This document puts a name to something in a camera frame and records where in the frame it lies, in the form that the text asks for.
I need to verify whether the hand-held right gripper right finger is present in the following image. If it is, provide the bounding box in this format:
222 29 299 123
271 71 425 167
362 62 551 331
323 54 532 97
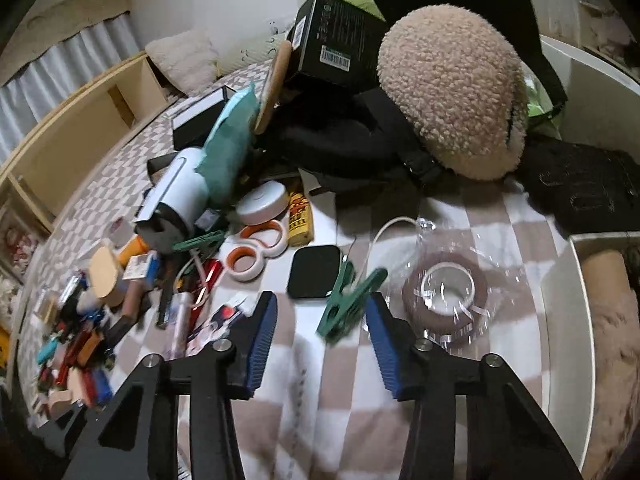
366 294 583 480

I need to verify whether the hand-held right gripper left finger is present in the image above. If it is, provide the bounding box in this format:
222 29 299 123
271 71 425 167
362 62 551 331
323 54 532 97
62 290 279 480

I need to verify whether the brown tape roll clear wrap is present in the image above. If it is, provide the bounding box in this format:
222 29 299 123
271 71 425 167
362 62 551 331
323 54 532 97
400 217 516 348

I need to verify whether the green plastic clothespin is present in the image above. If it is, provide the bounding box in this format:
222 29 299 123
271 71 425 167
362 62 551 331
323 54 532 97
172 230 227 256
316 259 390 345

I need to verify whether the white storage container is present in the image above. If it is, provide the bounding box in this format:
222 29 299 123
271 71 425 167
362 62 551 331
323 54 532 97
542 232 640 480

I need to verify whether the yellow glue tube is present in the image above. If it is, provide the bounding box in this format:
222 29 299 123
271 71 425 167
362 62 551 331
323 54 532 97
286 191 316 247

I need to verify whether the round white tin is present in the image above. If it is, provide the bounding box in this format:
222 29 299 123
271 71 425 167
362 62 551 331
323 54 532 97
235 182 288 226

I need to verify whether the orange bottle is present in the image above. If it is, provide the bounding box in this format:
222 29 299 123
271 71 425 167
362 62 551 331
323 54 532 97
117 235 151 266

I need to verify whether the rounded wooden block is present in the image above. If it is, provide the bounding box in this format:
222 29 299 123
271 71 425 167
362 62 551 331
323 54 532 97
89 247 126 308

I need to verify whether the white handheld device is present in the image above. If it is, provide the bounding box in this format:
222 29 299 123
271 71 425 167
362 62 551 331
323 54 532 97
134 147 211 251

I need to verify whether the pile of small colourful things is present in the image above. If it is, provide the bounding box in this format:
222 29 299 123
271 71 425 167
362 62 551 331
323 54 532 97
30 240 231 421

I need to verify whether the black fabric bag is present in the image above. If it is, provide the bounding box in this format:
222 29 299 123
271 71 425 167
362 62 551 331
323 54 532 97
250 87 446 196

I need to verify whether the flat black box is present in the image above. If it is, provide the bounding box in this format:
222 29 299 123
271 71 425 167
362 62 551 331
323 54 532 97
171 85 238 152

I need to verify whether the brown knitted scarf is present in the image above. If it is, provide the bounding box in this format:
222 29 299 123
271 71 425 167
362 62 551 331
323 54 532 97
580 250 640 480

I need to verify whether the round cork coaster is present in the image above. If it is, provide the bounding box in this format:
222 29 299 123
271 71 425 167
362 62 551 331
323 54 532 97
254 40 293 135

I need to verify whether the black embroidered garment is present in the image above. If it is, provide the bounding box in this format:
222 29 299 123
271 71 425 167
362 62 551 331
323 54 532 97
515 140 640 241

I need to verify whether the beige fleece hat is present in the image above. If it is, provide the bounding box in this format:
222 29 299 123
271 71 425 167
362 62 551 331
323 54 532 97
377 5 528 182

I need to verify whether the wooden bedside shelf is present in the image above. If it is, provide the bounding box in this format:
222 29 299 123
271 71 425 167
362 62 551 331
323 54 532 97
0 50 168 241

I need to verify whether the cream ribbed pillow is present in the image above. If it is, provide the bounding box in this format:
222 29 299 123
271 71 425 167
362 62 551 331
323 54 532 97
145 30 218 96

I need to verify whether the black cardboard box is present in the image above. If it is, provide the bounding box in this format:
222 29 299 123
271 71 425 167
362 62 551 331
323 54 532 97
285 0 391 93

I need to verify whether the white rectangular box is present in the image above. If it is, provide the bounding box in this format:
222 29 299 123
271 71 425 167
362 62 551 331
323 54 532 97
537 34 640 153

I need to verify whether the grey curtain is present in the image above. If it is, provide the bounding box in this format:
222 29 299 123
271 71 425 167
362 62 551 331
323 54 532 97
0 10 141 146

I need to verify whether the beige curtain pelmet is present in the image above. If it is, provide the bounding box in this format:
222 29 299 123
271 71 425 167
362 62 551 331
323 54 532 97
15 0 133 43

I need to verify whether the black smartwatch white strap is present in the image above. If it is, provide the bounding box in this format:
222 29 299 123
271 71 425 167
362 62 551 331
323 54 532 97
286 216 418 302

